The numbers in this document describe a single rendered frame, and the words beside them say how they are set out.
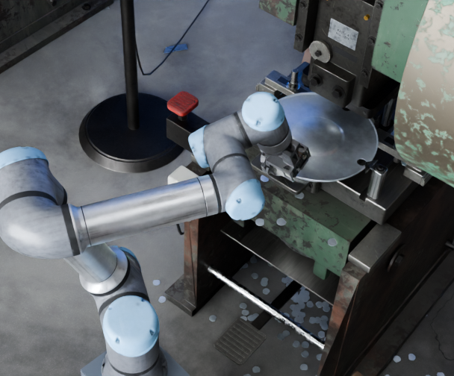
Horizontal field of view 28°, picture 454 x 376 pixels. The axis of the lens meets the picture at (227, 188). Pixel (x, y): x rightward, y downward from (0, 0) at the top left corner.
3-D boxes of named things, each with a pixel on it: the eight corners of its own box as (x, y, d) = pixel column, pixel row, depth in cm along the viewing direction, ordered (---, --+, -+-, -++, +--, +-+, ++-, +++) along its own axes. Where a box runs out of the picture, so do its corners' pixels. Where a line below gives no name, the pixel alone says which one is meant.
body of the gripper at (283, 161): (293, 184, 194) (284, 164, 183) (260, 165, 197) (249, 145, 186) (312, 156, 195) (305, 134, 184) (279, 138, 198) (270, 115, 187)
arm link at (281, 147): (245, 136, 182) (267, 104, 184) (249, 145, 186) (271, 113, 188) (275, 153, 179) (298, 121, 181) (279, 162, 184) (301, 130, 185)
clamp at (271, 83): (308, 120, 228) (312, 90, 220) (255, 89, 234) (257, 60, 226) (321, 107, 231) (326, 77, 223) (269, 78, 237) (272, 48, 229)
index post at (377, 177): (375, 200, 211) (382, 173, 204) (365, 194, 212) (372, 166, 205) (382, 193, 213) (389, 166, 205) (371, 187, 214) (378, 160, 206)
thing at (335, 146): (400, 132, 216) (401, 130, 215) (332, 202, 200) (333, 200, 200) (302, 77, 227) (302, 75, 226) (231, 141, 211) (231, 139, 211)
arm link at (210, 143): (197, 168, 170) (250, 143, 169) (181, 127, 177) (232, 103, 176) (210, 190, 176) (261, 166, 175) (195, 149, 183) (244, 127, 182)
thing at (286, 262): (346, 315, 237) (346, 314, 237) (220, 231, 254) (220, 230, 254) (428, 221, 260) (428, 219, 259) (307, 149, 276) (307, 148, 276)
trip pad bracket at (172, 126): (194, 185, 236) (195, 133, 222) (166, 167, 240) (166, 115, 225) (209, 172, 240) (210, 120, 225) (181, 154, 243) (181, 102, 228)
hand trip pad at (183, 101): (182, 136, 225) (182, 114, 219) (164, 124, 227) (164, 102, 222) (200, 121, 229) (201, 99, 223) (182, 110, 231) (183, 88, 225)
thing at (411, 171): (423, 186, 215) (432, 157, 207) (364, 152, 221) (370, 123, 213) (435, 172, 218) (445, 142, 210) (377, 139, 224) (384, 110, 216)
